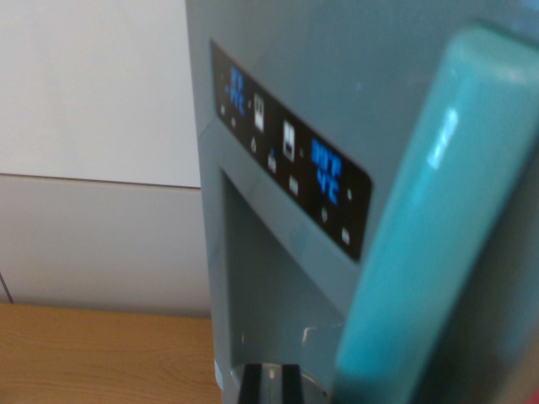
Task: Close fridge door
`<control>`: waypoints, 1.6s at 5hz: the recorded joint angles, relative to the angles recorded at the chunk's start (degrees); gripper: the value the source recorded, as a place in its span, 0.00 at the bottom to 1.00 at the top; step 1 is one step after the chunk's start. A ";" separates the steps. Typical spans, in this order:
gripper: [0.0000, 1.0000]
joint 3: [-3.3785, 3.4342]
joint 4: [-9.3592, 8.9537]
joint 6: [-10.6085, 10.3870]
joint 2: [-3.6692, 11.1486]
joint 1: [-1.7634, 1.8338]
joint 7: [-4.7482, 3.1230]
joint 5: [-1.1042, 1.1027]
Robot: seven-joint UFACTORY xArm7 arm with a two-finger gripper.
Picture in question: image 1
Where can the grey toy refrigerator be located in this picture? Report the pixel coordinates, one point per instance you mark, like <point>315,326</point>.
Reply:
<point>295,50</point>

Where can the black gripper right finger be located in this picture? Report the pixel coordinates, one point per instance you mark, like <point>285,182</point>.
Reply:
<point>291,385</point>

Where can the black display panel sticker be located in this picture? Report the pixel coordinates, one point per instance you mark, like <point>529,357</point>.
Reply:
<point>290,147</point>

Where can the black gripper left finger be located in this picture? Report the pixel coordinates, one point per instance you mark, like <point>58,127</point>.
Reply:
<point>252,385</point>

